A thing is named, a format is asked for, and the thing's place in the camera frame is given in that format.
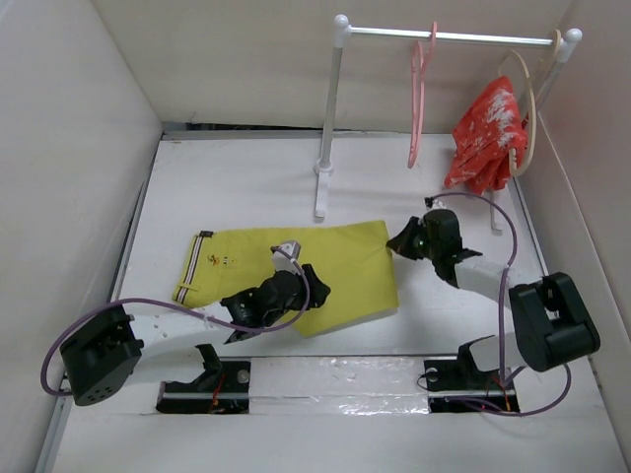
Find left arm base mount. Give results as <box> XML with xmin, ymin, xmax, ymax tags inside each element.
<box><xmin>156</xmin><ymin>344</ymin><xmax>251</xmax><ymax>415</ymax></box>

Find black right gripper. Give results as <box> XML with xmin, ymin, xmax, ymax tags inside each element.
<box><xmin>387</xmin><ymin>216</ymin><xmax>440</xmax><ymax>261</ymax></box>

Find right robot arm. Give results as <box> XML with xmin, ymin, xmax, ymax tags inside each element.
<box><xmin>386</xmin><ymin>209</ymin><xmax>601</xmax><ymax>388</ymax></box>

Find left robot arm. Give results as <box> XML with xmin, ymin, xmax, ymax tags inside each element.
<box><xmin>59</xmin><ymin>264</ymin><xmax>331</xmax><ymax>407</ymax></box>

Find pink plastic hanger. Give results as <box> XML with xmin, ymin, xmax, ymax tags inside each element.
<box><xmin>407</xmin><ymin>22</ymin><xmax>438</xmax><ymax>169</ymax></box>

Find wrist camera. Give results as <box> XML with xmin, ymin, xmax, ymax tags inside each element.
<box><xmin>271</xmin><ymin>240</ymin><xmax>301</xmax><ymax>274</ymax></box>
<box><xmin>424</xmin><ymin>196</ymin><xmax>448</xmax><ymax>212</ymax></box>

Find silver tape strip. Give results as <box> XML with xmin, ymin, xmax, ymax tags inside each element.
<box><xmin>248</xmin><ymin>356</ymin><xmax>429</xmax><ymax>416</ymax></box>

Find beige wooden hanger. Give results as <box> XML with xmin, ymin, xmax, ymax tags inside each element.
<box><xmin>497</xmin><ymin>30</ymin><xmax>563</xmax><ymax>177</ymax></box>

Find white clothes rack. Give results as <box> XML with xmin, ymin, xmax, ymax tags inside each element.
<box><xmin>314</xmin><ymin>14</ymin><xmax>583</xmax><ymax>221</ymax></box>

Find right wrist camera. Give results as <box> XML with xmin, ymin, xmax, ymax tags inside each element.
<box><xmin>424</xmin><ymin>196</ymin><xmax>448</xmax><ymax>212</ymax></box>

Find red patterned garment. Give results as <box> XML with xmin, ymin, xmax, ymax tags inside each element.
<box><xmin>444</xmin><ymin>76</ymin><xmax>528</xmax><ymax>195</ymax></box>

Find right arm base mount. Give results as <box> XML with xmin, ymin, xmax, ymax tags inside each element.
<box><xmin>416</xmin><ymin>342</ymin><xmax>521</xmax><ymax>414</ymax></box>

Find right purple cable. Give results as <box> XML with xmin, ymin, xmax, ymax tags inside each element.
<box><xmin>428</xmin><ymin>192</ymin><xmax>573</xmax><ymax>419</ymax></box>

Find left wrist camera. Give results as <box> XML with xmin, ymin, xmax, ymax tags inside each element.
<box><xmin>271</xmin><ymin>240</ymin><xmax>301</xmax><ymax>274</ymax></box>

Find yellow trousers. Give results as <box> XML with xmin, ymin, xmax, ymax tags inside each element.
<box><xmin>173</xmin><ymin>220</ymin><xmax>399</xmax><ymax>337</ymax></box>

